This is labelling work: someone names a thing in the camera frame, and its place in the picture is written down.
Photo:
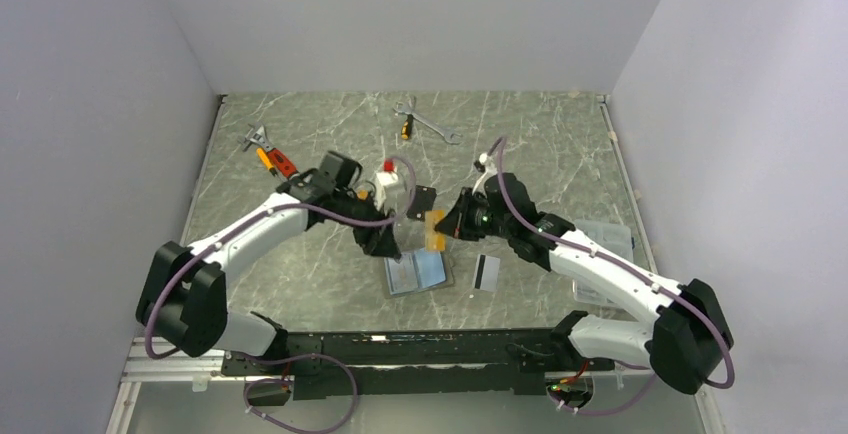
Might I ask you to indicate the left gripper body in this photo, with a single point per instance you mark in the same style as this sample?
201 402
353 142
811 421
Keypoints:
365 210

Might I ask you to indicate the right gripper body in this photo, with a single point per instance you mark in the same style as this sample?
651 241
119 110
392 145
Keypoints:
475 219

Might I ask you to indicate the black credit card stack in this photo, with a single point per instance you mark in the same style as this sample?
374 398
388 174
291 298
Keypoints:
423 202

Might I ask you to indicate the grey card holder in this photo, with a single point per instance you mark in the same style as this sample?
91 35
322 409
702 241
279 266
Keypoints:
433 268

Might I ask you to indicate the single silver credit card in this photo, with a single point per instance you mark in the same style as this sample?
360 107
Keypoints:
486 273

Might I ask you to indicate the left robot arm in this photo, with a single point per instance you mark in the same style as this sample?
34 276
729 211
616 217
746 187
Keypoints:
184 303

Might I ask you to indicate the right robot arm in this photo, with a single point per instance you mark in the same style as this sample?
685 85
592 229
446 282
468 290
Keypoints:
677 330

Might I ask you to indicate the silver open-end wrench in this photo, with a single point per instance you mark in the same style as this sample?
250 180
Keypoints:
450 136

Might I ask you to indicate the yellow black screwdriver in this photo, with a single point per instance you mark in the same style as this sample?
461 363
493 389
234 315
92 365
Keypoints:
407 128

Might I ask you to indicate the orange utility knife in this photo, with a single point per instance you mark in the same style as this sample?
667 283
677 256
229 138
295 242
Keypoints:
266 161

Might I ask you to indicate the red adjustable wrench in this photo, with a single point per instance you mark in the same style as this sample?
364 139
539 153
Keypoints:
257 137

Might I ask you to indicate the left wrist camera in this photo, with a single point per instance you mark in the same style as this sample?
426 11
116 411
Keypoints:
391 190

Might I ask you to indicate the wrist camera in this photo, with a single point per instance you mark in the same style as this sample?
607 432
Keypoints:
391 190
487 168

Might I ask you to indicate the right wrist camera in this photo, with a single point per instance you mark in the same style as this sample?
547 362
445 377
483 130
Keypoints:
487 168

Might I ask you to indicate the black base frame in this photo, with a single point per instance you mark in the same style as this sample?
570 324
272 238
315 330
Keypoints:
324 364

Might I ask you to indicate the aluminium rail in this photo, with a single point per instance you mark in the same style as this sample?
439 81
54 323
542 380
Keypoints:
597 348

